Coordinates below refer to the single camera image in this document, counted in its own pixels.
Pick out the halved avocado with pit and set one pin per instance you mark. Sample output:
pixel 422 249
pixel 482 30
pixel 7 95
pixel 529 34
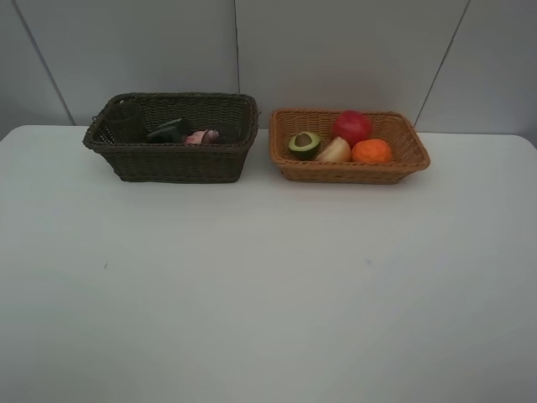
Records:
pixel 305 145

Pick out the orange yellow peach fruit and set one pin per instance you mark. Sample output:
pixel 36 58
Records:
pixel 337 151

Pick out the pink small bottle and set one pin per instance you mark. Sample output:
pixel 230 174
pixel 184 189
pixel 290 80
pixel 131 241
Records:
pixel 192 139

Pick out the red apple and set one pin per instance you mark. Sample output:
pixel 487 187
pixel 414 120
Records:
pixel 352 126

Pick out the orange tangerine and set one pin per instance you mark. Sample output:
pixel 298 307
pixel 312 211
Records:
pixel 372 151

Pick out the dark green pump bottle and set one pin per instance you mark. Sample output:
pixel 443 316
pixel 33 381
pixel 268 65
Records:
pixel 172 132

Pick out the brown translucent plastic cup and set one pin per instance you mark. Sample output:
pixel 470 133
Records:
pixel 125 123

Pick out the pink translucent plastic cup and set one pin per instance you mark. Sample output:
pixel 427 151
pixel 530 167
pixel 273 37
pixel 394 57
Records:
pixel 209 136

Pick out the dark brown wicker basket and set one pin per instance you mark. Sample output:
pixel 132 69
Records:
pixel 234 116

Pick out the light orange wicker basket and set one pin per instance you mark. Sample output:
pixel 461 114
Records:
pixel 409 154

